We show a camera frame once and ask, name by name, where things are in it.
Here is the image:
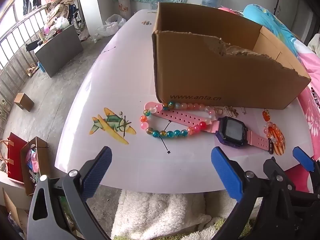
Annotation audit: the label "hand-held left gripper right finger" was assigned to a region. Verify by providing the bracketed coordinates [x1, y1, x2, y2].
[211, 146, 283, 240]

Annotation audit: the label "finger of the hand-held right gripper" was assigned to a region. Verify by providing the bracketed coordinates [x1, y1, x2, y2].
[292, 146, 320, 193]
[262, 156, 300, 205]

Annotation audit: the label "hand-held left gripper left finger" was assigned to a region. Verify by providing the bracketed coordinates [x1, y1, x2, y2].
[27, 146, 113, 240]

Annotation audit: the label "pink strap digital watch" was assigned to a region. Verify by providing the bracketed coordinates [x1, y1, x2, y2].
[144, 102, 274, 155]

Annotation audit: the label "orange pink bead bracelet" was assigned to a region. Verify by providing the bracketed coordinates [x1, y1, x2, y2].
[262, 109, 285, 147]

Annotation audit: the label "gold chain earring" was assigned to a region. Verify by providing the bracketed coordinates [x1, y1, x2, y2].
[223, 106, 238, 117]

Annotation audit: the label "multicolour glass bead bracelet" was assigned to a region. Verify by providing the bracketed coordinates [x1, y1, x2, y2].
[140, 101, 216, 138]

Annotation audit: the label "brown cardboard box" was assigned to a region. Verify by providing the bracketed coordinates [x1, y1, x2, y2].
[152, 2, 311, 110]

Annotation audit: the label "orange striped balloon sticker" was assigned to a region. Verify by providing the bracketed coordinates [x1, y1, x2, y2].
[269, 122, 286, 155]

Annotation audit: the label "yellow airplane sticker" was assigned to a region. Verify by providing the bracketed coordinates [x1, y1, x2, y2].
[90, 107, 137, 145]

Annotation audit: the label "brown paper bag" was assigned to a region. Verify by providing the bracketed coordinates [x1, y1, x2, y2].
[20, 136, 50, 196]

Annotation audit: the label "white fluffy rug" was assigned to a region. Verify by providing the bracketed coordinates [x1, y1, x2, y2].
[111, 190, 250, 240]

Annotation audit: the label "red paper bag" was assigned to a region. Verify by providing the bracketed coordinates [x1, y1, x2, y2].
[0, 132, 28, 183]

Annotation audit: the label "grey cabinet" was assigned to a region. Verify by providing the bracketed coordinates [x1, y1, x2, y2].
[34, 24, 84, 78]

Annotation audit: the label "blue patterned quilt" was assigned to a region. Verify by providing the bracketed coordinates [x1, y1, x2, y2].
[243, 4, 303, 55]

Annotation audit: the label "white plastic bags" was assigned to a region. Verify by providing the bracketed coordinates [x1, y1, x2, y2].
[96, 14, 127, 37]

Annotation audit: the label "metal balcony railing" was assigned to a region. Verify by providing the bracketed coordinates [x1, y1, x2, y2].
[0, 5, 48, 130]

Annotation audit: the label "wheelchair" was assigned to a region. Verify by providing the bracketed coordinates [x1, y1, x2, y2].
[67, 4, 84, 33]

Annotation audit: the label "white floral board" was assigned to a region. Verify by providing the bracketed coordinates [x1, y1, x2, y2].
[116, 0, 132, 20]

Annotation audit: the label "pile of beige clothes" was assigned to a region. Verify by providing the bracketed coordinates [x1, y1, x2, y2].
[46, 0, 77, 20]

